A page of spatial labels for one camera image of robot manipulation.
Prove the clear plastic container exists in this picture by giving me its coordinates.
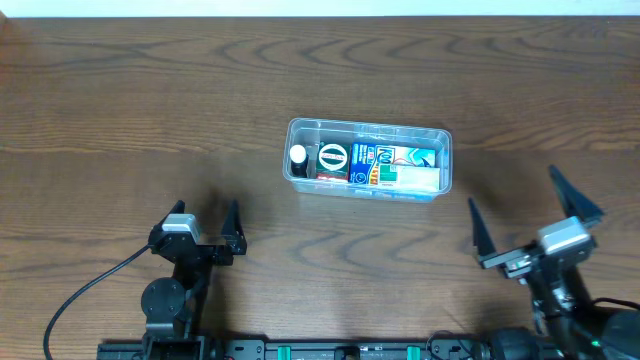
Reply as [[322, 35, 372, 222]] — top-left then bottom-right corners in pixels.
[[282, 118, 453, 202]]

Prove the red Panadol ActiFast box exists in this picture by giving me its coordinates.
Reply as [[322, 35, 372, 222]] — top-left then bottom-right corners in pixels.
[[316, 174, 349, 183]]

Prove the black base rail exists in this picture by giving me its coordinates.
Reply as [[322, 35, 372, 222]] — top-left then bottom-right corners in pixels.
[[96, 338, 495, 360]]

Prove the white green medicine box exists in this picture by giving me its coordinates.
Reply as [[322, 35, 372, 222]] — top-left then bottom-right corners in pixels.
[[378, 165, 440, 192]]

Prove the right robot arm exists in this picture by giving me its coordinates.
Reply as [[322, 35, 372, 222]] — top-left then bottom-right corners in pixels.
[[468, 166, 639, 359]]

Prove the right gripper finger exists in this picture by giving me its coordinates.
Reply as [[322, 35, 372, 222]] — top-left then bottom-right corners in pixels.
[[549, 165, 605, 223], [468, 198, 497, 258]]

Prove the blue Kool Fever box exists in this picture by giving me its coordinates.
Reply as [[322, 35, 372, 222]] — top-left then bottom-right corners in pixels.
[[349, 142, 437, 186]]

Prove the dark syrup bottle white cap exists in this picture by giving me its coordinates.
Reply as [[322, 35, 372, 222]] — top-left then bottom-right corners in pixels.
[[289, 144, 309, 178]]

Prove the green Zam-Buk box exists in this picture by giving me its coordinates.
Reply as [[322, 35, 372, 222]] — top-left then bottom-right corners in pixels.
[[316, 142, 351, 180]]

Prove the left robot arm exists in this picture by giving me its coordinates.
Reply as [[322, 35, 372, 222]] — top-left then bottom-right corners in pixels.
[[141, 200, 247, 360]]

